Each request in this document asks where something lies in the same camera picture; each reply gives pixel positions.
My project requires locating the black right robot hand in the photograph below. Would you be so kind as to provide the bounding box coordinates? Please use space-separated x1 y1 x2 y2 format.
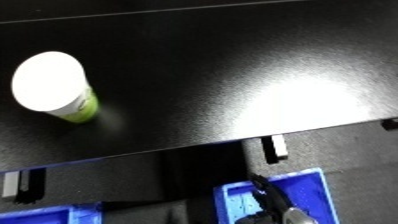
234 173 322 224

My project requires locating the white paper cup green band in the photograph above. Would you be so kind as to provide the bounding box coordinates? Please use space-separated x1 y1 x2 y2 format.
10 50 102 125

